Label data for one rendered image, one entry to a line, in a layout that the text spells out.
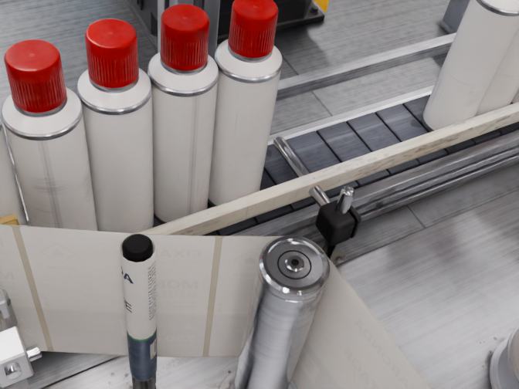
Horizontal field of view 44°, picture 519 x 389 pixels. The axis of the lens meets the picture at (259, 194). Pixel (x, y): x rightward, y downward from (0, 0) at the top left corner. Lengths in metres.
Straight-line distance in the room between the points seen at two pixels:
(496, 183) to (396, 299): 0.25
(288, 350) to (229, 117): 0.20
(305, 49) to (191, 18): 0.43
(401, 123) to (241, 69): 0.28
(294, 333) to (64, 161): 0.20
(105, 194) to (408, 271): 0.27
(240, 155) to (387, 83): 0.36
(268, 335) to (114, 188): 0.19
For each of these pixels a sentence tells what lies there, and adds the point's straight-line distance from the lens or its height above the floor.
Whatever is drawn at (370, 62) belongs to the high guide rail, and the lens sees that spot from 0.65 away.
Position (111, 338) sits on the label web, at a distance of 0.46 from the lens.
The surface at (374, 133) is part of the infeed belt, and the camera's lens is 0.70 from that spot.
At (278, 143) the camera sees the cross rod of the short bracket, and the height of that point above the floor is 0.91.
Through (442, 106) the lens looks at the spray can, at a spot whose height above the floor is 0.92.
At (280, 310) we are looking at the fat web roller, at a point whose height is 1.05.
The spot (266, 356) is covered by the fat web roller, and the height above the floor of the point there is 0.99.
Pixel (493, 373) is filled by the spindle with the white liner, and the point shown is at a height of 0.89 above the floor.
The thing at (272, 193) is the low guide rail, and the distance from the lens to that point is 0.57.
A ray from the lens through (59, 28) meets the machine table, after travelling 0.88.
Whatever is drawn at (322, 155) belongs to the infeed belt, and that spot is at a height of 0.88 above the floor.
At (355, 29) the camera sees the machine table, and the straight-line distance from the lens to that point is 0.93.
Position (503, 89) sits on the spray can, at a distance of 0.73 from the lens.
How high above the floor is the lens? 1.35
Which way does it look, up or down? 49 degrees down
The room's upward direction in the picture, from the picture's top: 10 degrees clockwise
